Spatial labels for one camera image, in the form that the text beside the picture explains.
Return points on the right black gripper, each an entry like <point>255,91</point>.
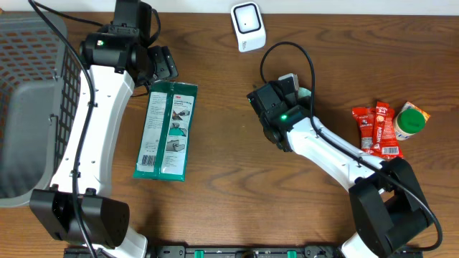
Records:
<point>300,104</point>

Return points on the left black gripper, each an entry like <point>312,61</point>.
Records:
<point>167,67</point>

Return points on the light green wipes pack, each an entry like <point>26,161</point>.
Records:
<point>303,92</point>

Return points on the red snack bag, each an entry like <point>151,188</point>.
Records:
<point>389,147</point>

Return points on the red stick sachet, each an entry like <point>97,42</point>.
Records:
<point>381,113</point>

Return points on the small orange box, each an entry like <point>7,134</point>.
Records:
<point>408,105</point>

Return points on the green lid jar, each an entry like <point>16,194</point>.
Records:
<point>408,123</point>

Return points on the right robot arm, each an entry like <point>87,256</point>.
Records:
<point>388,205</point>

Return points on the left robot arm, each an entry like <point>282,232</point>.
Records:
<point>77,207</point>

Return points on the white barcode scanner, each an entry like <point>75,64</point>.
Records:
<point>248,26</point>

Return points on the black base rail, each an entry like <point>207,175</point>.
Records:
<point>238,252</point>

